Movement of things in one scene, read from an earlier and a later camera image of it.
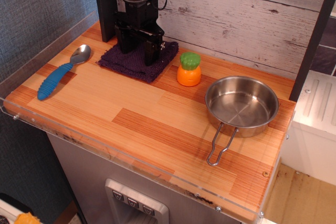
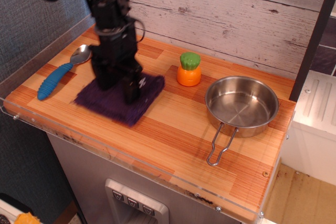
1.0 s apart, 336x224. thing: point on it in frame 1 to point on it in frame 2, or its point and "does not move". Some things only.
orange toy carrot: (189, 73) does not move
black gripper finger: (128, 39) to (108, 74)
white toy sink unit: (311, 144) does not move
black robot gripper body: (142, 16) to (118, 39)
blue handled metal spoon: (81, 54) does not move
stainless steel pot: (243, 105) does not move
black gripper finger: (151, 51) to (131, 88)
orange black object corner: (27, 218) does not move
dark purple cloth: (134, 64) to (112, 103)
